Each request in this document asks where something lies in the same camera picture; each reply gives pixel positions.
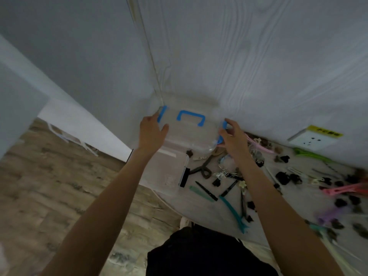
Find person's right hand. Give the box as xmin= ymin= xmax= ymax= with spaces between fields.
xmin=219 ymin=118 xmax=251 ymax=165

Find clear box black latches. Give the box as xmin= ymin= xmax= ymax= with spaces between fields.
xmin=135 ymin=149 xmax=191 ymax=199

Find clear box blue latches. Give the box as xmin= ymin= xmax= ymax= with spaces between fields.
xmin=155 ymin=93 xmax=229 ymax=154

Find pile of assorted hair clips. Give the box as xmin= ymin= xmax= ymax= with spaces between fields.
xmin=185 ymin=135 xmax=368 ymax=239

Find person's right forearm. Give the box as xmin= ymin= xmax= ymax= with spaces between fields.
xmin=237 ymin=156 xmax=345 ymax=276

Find person's left forearm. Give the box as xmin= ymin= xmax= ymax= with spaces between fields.
xmin=40 ymin=148 xmax=161 ymax=276

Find white metal frame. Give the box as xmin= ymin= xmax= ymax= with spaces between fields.
xmin=47 ymin=123 xmax=99 ymax=156

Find yellow warning sticker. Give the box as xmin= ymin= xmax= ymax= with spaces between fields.
xmin=306 ymin=125 xmax=344 ymax=138

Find slim black hair clip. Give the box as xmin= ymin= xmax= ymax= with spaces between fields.
xmin=195 ymin=181 xmax=219 ymax=202

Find white wall socket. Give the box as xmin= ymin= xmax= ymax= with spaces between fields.
xmin=287 ymin=128 xmax=335 ymax=151

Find person's black clothing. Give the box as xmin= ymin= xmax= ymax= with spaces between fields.
xmin=146 ymin=225 xmax=278 ymax=276

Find person's left hand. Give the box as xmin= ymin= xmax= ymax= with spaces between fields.
xmin=138 ymin=110 xmax=169 ymax=154

